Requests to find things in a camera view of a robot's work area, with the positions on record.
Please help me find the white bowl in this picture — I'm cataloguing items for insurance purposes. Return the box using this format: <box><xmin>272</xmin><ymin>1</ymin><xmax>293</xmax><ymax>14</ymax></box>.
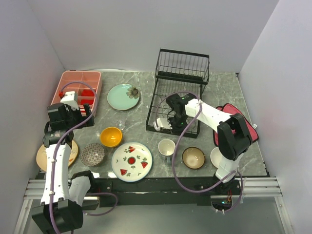
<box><xmin>210</xmin><ymin>147</ymin><xmax>223</xmax><ymax>168</ymax></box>

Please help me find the orange bowl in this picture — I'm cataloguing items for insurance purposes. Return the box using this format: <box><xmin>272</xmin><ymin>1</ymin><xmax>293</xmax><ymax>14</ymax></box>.
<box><xmin>100</xmin><ymin>127</ymin><xmax>122</xmax><ymax>148</ymax></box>

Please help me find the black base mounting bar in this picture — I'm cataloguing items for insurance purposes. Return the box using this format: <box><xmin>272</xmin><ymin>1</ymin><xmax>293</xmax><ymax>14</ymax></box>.
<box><xmin>68</xmin><ymin>176</ymin><xmax>243</xmax><ymax>207</ymax></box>

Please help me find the clear faceted drinking glass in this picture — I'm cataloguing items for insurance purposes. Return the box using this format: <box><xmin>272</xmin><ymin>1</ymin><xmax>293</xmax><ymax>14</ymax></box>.
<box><xmin>114</xmin><ymin>110</ymin><xmax>126</xmax><ymax>131</ymax></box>

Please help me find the beige bird plate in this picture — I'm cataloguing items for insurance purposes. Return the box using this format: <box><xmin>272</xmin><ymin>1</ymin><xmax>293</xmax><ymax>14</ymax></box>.
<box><xmin>36</xmin><ymin>140</ymin><xmax>79</xmax><ymax>172</ymax></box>

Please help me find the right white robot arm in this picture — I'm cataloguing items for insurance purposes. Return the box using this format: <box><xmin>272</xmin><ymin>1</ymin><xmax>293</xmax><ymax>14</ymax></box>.
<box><xmin>165</xmin><ymin>91</ymin><xmax>253</xmax><ymax>194</ymax></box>

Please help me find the mint green flower plate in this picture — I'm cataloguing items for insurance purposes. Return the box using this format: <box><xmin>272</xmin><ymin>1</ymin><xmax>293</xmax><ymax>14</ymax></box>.
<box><xmin>107</xmin><ymin>83</ymin><xmax>140</xmax><ymax>111</ymax></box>

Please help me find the black wire dish rack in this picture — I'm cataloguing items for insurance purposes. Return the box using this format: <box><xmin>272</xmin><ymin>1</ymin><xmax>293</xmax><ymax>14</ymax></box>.
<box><xmin>145</xmin><ymin>48</ymin><xmax>210</xmax><ymax>138</ymax></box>

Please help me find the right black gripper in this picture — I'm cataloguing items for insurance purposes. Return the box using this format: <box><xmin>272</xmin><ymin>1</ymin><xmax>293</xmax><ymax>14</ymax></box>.
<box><xmin>165</xmin><ymin>114</ymin><xmax>189</xmax><ymax>134</ymax></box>

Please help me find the patterned purple bowl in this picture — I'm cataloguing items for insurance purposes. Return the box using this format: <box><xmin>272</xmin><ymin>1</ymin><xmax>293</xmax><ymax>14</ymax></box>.
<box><xmin>80</xmin><ymin>143</ymin><xmax>105</xmax><ymax>166</ymax></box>

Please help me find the brown glazed bowl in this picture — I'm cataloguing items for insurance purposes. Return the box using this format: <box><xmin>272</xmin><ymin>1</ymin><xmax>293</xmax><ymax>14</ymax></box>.
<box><xmin>182</xmin><ymin>147</ymin><xmax>205</xmax><ymax>169</ymax></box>

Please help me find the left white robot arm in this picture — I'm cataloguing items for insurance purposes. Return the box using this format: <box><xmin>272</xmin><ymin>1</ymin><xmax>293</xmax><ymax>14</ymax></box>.
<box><xmin>32</xmin><ymin>103</ymin><xmax>98</xmax><ymax>234</ymax></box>

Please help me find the watermelon pattern plate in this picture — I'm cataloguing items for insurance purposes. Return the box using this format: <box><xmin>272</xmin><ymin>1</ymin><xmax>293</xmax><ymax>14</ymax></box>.
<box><xmin>111</xmin><ymin>142</ymin><xmax>153</xmax><ymax>182</ymax></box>

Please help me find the aluminium rail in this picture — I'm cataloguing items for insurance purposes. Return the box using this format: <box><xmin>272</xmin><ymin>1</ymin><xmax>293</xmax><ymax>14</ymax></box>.
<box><xmin>23</xmin><ymin>177</ymin><xmax>282</xmax><ymax>200</ymax></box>

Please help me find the red block in tray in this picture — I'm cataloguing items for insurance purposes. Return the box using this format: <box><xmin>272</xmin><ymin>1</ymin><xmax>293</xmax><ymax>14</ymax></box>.
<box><xmin>78</xmin><ymin>97</ymin><xmax>95</xmax><ymax>105</ymax></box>
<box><xmin>81</xmin><ymin>89</ymin><xmax>95</xmax><ymax>97</ymax></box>

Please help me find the pink compartment organizer tray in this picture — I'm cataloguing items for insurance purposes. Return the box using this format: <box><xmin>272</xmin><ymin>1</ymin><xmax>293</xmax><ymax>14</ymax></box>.
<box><xmin>51</xmin><ymin>71</ymin><xmax>102</xmax><ymax>116</ymax></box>

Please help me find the pink red cloth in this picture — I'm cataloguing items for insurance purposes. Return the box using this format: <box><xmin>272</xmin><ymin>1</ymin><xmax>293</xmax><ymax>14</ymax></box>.
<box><xmin>216</xmin><ymin>103</ymin><xmax>259</xmax><ymax>143</ymax></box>

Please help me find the white grey mug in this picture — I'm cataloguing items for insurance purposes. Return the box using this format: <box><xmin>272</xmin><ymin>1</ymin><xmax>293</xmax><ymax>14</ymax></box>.
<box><xmin>158</xmin><ymin>139</ymin><xmax>176</xmax><ymax>165</ymax></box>

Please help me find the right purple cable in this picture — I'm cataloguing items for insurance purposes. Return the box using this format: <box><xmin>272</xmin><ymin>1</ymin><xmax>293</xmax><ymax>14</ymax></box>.
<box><xmin>155</xmin><ymin>91</ymin><xmax>244</xmax><ymax>213</ymax></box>

